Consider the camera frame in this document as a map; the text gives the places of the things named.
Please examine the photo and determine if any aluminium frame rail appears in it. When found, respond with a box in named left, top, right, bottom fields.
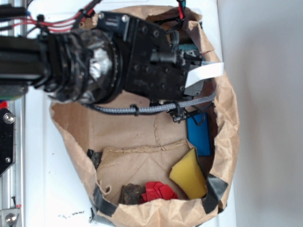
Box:
left=0, top=0, right=31, bottom=227

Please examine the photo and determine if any light blue cloth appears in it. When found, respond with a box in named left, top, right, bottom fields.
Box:
left=178, top=44, right=198, bottom=51

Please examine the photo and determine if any yellow sponge wedge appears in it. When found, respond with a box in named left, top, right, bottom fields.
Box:
left=169, top=148, right=207, bottom=200

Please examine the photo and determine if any blue rectangular block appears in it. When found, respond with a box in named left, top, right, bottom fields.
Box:
left=187, top=113, right=211, bottom=157

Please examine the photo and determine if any brown paper bag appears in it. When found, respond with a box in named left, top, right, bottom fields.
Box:
left=50, top=74, right=240, bottom=227

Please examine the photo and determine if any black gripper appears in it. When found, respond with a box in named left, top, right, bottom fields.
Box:
left=97, top=12, right=204, bottom=99

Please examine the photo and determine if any red crumpled plastic piece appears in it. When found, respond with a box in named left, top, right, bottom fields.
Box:
left=140, top=181, right=178, bottom=204

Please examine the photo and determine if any red and black wire bundle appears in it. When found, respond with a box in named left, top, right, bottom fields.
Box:
left=0, top=0, right=102, bottom=34

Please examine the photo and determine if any white flat ribbon cable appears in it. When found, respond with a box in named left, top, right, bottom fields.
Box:
left=185, top=62, right=224, bottom=88

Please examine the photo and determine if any dark brown block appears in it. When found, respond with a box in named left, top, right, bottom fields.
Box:
left=119, top=183, right=143, bottom=205

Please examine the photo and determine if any grey braided cable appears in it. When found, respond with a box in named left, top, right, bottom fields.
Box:
left=89, top=92, right=216, bottom=116

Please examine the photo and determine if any silver corner bracket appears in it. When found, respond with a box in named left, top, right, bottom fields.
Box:
left=0, top=208, right=22, bottom=227

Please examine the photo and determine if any black metal bracket plate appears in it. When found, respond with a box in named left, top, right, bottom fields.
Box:
left=0, top=108, right=16, bottom=176

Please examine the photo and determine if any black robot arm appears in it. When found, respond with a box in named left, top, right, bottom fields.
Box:
left=0, top=12, right=203, bottom=104

